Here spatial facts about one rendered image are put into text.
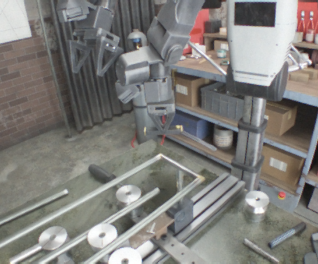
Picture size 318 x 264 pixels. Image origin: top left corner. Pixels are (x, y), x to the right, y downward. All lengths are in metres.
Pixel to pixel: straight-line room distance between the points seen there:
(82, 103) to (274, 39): 2.31
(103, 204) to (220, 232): 0.28
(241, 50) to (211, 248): 0.66
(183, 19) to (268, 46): 0.44
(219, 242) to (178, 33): 0.42
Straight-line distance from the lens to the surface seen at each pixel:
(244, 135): 1.06
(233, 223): 0.55
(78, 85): 2.77
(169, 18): 0.50
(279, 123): 1.70
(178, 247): 0.45
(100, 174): 0.67
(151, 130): 0.64
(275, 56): 0.88
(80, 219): 0.60
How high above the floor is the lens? 1.30
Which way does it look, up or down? 29 degrees down
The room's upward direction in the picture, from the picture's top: 5 degrees counter-clockwise
